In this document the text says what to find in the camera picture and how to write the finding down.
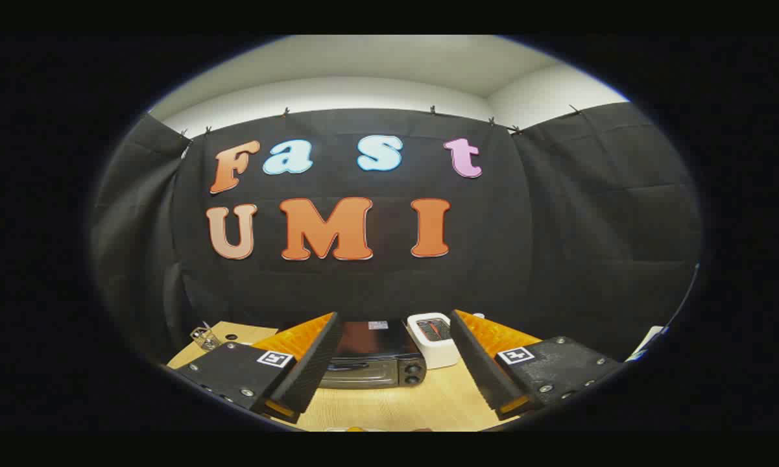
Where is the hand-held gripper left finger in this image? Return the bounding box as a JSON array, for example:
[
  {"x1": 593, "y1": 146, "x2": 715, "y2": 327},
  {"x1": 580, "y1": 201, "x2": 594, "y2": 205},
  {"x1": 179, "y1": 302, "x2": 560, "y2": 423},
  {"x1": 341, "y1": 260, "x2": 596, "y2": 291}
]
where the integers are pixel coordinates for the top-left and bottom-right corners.
[{"x1": 176, "y1": 312, "x2": 343, "y2": 420}]

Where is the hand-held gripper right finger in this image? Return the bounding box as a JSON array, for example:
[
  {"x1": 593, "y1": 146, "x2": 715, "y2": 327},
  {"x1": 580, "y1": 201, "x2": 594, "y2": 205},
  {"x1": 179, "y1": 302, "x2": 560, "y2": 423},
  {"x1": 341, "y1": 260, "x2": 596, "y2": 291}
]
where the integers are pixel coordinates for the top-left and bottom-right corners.
[{"x1": 449, "y1": 309, "x2": 624, "y2": 416}]

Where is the black toaster oven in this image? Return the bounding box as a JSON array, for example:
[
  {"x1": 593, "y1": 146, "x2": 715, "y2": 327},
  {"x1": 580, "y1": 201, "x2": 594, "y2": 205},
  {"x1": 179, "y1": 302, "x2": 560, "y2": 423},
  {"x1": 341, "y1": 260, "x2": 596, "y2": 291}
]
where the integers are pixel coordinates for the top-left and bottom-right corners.
[{"x1": 318, "y1": 320, "x2": 427, "y2": 390}]

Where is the white pop-up toaster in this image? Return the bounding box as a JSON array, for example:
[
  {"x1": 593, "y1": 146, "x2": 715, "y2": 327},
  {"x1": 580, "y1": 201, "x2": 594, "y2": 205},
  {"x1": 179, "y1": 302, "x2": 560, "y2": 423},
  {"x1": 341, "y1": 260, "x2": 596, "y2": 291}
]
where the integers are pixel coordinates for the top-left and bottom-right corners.
[{"x1": 407, "y1": 313, "x2": 462, "y2": 370}]

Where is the metal wire basket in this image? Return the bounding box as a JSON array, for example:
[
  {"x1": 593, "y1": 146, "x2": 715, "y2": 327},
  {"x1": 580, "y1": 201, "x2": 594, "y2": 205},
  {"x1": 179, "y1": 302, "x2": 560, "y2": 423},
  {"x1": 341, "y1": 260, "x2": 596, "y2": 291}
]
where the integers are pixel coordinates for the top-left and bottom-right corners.
[{"x1": 190, "y1": 324, "x2": 222, "y2": 352}]

